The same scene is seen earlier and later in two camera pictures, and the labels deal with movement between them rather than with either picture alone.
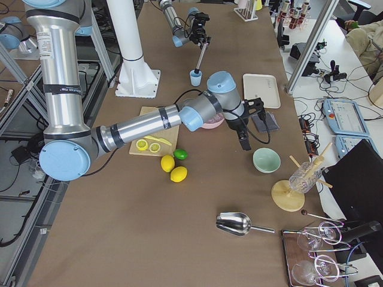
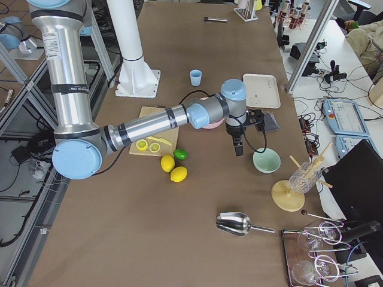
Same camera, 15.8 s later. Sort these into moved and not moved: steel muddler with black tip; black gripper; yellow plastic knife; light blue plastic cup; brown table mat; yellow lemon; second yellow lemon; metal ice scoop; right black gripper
Moved: black gripper; steel muddler with black tip; right black gripper
Not moved: second yellow lemon; light blue plastic cup; yellow plastic knife; yellow lemon; brown table mat; metal ice scoop
